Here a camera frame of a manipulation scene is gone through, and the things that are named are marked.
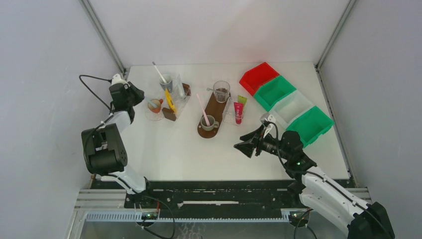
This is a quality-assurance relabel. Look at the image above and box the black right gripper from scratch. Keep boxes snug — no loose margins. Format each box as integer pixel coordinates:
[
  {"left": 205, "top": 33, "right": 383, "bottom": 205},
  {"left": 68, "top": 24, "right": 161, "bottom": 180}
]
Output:
[{"left": 234, "top": 123, "right": 290, "bottom": 160}]

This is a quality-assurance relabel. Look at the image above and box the clear textured acrylic holder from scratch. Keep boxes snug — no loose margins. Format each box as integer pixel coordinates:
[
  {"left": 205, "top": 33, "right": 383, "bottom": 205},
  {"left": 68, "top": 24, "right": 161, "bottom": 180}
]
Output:
[{"left": 223, "top": 97, "right": 246, "bottom": 126}]

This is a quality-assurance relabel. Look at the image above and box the orange ceramic cup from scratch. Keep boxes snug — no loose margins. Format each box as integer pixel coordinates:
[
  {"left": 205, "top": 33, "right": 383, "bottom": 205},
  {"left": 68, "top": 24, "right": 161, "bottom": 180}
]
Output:
[{"left": 147, "top": 99, "right": 163, "bottom": 114}]

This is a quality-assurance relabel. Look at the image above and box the red toothpaste tube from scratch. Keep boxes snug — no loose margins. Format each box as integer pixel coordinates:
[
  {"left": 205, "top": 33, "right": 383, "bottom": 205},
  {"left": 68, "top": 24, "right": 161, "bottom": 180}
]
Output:
[{"left": 233, "top": 102, "right": 244, "bottom": 124}]

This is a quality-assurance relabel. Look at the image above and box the grey ceramic cup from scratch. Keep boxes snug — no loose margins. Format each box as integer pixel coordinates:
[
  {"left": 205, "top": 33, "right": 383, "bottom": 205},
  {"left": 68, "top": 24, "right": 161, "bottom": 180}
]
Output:
[{"left": 200, "top": 115, "right": 219, "bottom": 131}]

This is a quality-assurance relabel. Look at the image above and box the pink toothbrush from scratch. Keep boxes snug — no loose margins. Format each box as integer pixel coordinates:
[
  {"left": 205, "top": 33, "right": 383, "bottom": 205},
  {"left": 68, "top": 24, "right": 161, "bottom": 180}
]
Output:
[{"left": 196, "top": 93, "right": 211, "bottom": 126}]

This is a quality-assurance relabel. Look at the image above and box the green toothpaste tube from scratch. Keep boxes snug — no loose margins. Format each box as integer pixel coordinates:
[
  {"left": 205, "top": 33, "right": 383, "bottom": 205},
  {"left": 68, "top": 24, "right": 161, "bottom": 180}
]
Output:
[{"left": 237, "top": 95, "right": 247, "bottom": 109}]

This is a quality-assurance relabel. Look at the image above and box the yellow toothpaste tube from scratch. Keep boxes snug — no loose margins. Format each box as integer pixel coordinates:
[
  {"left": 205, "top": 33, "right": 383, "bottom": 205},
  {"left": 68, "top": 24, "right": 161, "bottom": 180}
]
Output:
[{"left": 165, "top": 88, "right": 177, "bottom": 114}]

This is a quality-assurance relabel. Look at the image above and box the white toothpaste tube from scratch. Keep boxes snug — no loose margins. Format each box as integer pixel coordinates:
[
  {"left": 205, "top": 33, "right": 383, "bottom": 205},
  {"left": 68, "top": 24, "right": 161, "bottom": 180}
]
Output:
[{"left": 176, "top": 74, "right": 186, "bottom": 99}]

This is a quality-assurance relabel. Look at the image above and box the clear glass tumbler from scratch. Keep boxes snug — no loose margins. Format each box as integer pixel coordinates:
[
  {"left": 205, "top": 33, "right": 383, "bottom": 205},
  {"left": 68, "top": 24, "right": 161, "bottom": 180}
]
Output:
[{"left": 213, "top": 81, "right": 230, "bottom": 103}]

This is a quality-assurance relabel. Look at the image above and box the green bin with toothpaste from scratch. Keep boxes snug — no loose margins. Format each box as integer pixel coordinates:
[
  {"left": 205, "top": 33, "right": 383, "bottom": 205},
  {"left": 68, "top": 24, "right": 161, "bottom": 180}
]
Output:
[{"left": 286, "top": 106, "right": 334, "bottom": 148}]

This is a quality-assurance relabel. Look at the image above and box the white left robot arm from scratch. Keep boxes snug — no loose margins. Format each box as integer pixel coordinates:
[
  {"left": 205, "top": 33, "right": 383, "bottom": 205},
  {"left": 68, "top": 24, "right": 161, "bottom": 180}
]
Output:
[{"left": 81, "top": 79, "right": 156, "bottom": 208}]

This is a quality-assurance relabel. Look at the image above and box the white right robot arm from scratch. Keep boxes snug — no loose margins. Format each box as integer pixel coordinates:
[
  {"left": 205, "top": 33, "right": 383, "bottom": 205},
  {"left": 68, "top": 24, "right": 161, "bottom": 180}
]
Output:
[{"left": 234, "top": 122, "right": 396, "bottom": 239}]

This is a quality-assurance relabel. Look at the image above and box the clear textured oval tray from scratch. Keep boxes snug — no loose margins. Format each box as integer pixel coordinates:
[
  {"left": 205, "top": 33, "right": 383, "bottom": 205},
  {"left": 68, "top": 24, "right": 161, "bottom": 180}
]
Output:
[{"left": 145, "top": 106, "right": 164, "bottom": 121}]

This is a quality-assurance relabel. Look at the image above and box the brown oval wooden tray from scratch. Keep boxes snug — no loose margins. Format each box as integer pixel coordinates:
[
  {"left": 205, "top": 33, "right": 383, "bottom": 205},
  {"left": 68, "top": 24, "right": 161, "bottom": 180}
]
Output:
[{"left": 197, "top": 93, "right": 231, "bottom": 138}]

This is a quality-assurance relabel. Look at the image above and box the green bin with toothbrushes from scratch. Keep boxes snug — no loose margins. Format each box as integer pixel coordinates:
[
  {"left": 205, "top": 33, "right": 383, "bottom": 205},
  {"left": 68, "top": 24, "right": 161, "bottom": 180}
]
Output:
[{"left": 254, "top": 75, "right": 296, "bottom": 112}]

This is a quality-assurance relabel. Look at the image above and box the white storage bin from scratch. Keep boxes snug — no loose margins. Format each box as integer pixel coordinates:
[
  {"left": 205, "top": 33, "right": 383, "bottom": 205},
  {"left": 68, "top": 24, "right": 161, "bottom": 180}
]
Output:
[{"left": 269, "top": 90, "right": 315, "bottom": 129}]

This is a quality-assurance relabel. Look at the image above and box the red storage bin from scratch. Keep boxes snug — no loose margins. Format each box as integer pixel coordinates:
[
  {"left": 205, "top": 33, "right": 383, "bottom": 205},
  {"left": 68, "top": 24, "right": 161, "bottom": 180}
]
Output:
[{"left": 239, "top": 62, "right": 280, "bottom": 96}]

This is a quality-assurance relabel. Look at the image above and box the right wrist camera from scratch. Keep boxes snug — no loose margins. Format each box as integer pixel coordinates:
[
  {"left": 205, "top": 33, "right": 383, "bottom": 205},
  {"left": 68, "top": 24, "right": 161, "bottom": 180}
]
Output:
[{"left": 260, "top": 113, "right": 276, "bottom": 137}]

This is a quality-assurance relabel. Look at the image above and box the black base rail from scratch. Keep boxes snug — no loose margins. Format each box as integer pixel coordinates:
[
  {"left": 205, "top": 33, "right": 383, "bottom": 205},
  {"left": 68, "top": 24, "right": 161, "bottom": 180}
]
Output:
[{"left": 125, "top": 179, "right": 322, "bottom": 220}]

